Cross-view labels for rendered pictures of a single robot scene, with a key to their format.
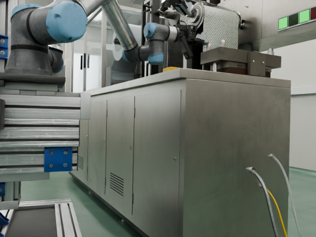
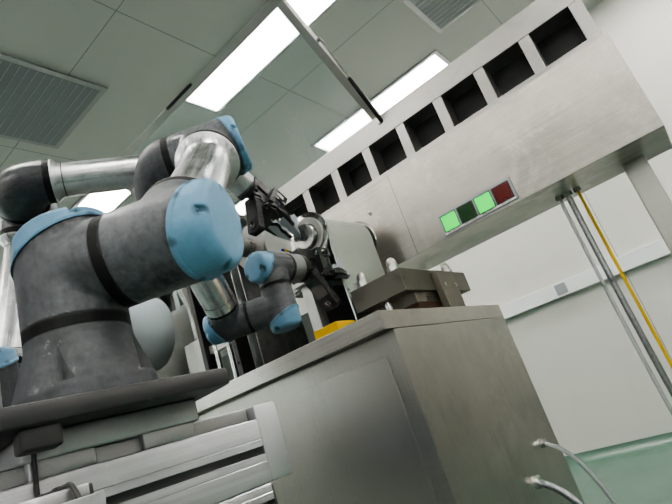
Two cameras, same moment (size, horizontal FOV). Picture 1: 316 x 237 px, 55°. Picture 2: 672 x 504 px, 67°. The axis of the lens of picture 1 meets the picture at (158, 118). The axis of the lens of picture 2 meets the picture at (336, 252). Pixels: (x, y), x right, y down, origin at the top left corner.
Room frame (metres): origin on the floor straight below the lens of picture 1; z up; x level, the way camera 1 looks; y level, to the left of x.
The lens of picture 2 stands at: (0.36, 0.43, 0.72)
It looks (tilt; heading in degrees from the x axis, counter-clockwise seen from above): 18 degrees up; 331
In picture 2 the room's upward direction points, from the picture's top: 19 degrees counter-clockwise
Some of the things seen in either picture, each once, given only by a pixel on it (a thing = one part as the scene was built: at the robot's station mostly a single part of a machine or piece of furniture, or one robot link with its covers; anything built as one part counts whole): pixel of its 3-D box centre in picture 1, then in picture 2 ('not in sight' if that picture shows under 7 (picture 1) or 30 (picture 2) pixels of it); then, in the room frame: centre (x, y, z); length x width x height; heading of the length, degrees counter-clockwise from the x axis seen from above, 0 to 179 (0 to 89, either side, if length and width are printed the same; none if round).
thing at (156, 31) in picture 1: (156, 32); (269, 268); (1.46, 0.02, 1.11); 0.11 x 0.08 x 0.09; 118
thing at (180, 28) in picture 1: (184, 35); (311, 267); (1.53, -0.12, 1.12); 0.12 x 0.08 x 0.09; 118
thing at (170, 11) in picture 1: (169, 13); (242, 247); (1.85, -0.06, 1.34); 0.06 x 0.06 x 0.06; 28
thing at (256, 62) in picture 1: (256, 64); (449, 289); (1.48, -0.48, 0.97); 0.10 x 0.03 x 0.11; 118
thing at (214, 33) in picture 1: (220, 42); (363, 272); (1.64, -0.33, 1.11); 0.23 x 0.01 x 0.18; 118
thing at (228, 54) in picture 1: (241, 60); (414, 291); (1.56, -0.42, 1.00); 0.40 x 0.16 x 0.06; 118
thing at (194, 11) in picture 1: (194, 15); (306, 236); (1.64, -0.19, 1.25); 0.07 x 0.02 x 0.07; 28
